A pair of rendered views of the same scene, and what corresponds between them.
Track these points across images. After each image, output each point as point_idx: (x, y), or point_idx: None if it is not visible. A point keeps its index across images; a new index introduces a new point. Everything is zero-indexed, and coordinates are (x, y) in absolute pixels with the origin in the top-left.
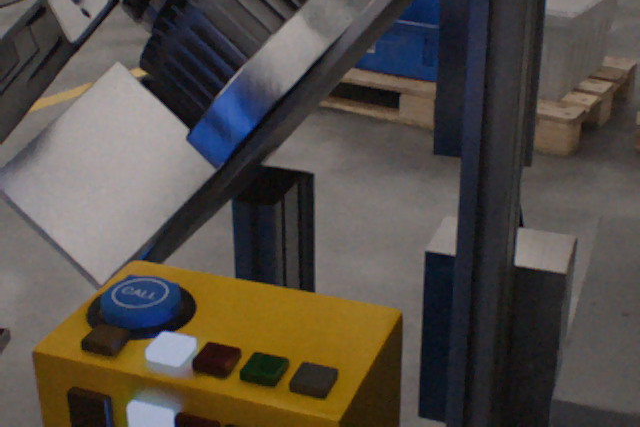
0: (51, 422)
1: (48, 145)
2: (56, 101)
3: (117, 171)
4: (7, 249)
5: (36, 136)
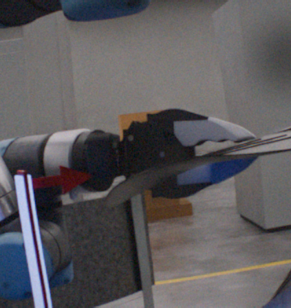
0: None
1: None
2: None
3: None
4: None
5: (288, 288)
